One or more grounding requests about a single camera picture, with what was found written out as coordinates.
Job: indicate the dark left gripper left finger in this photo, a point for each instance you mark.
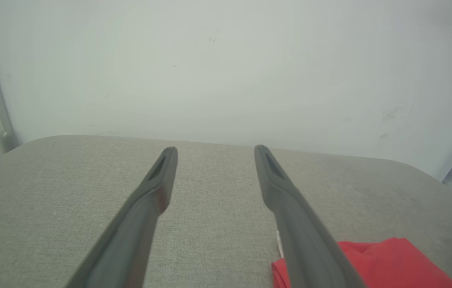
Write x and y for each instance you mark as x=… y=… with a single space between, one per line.
x=130 y=232

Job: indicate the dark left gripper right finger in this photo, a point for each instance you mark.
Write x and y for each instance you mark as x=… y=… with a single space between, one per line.
x=301 y=236

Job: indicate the red and white sports jersey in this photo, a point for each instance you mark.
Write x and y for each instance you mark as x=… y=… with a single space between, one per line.
x=389 y=264

